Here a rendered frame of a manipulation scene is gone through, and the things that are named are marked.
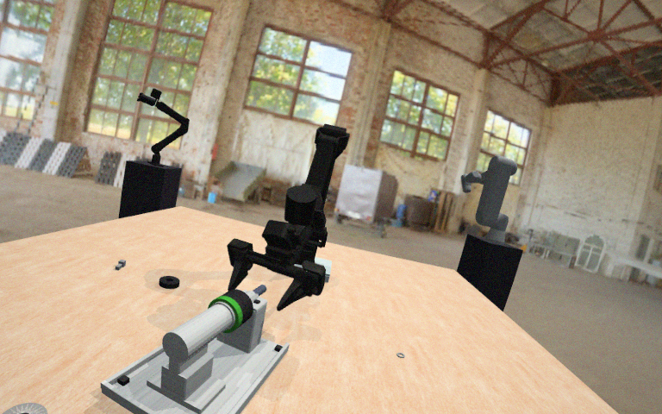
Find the green ring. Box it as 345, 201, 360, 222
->
208, 296, 243, 333

